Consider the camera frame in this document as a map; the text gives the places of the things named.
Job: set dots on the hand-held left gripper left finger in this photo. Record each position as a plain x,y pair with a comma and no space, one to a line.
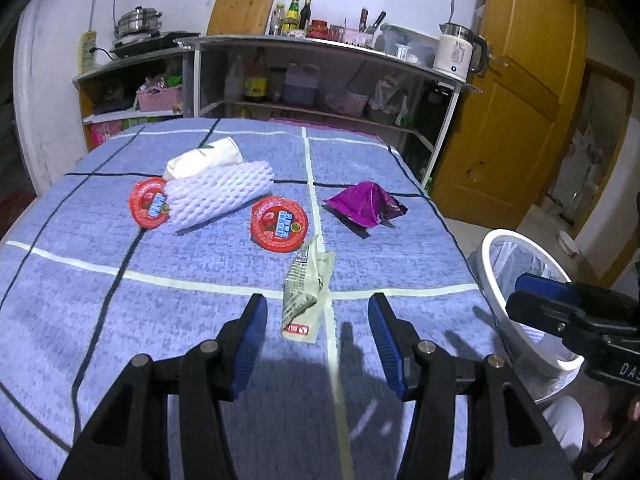
250,345

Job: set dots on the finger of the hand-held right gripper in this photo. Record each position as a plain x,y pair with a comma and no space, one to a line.
535,312
545,286

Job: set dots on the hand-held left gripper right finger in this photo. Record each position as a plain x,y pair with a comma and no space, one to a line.
387,345

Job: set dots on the white round trash bin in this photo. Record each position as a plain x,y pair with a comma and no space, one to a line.
550,362

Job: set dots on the pale printed snack wrapper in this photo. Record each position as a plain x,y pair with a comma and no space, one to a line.
300,290

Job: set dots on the purple snack wrapper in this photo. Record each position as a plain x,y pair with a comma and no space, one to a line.
362,202

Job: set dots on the white foam fruit net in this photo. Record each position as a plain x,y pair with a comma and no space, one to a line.
215,195

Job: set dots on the white paper cup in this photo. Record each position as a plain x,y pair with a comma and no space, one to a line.
210,157

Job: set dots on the person's right hand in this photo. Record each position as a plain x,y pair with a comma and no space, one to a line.
615,420

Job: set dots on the white plastic bin liner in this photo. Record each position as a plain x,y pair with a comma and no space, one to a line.
525,265

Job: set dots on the white floor bowl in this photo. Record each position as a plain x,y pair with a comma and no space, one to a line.
569,242

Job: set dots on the blue checked blanket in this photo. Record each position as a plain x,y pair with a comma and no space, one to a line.
150,310

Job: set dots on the red round lid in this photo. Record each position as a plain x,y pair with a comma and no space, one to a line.
145,205
277,222

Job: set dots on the yellow wooden door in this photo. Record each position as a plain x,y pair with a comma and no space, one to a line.
520,125

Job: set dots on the bundle of plastic bags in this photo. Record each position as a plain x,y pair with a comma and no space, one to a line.
390,102

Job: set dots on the clear plastic tub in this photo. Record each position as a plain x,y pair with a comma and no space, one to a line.
356,103

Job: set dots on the white electric kettle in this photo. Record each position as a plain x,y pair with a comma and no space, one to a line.
452,55

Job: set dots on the yellow-label sauce bottle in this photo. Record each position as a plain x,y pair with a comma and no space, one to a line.
255,85

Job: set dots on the pink plastic basket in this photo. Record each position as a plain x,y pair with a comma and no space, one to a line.
160,99

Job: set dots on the white plastic bottle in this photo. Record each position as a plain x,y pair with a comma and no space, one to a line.
234,82

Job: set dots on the dark liquid jug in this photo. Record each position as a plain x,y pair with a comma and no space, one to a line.
300,85

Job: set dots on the clear plastic container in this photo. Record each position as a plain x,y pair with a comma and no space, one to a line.
407,45

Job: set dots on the white kitchen shelf unit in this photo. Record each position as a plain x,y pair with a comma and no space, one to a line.
300,42

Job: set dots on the small white shelf unit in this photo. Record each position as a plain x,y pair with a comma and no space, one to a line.
100,77

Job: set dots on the pink knife holder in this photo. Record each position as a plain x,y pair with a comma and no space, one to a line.
357,36

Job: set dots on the black induction cooker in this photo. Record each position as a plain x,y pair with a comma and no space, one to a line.
150,42

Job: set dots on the red jar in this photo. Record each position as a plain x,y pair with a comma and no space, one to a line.
317,30

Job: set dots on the clear yellow-capped bottle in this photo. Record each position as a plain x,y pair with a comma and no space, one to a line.
277,20

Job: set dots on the green oil bottle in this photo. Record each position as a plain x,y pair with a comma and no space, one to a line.
291,17

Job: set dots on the yellowed power strip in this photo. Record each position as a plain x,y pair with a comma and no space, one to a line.
87,52

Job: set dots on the dark sauce bottle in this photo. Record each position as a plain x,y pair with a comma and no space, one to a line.
305,15

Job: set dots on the wooden cutting board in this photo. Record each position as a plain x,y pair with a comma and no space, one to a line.
242,5

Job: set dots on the steel cooking pot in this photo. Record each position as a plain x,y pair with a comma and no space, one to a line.
137,22

